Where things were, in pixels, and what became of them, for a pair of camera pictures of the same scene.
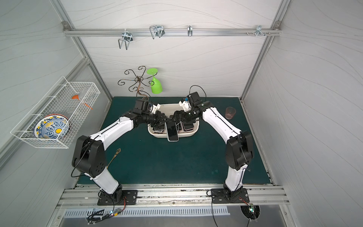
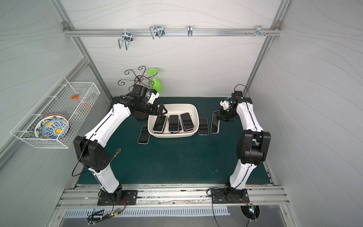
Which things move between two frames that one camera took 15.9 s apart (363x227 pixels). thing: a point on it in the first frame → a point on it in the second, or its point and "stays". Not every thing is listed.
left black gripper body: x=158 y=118 → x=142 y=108
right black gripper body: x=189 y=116 → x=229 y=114
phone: x=187 y=126 stays
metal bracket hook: x=258 y=31 stays
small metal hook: x=190 y=31 stays
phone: x=171 y=130 → x=203 y=128
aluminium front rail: x=175 y=195 stays
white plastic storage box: x=169 y=109 stays
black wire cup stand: x=138 y=79 stays
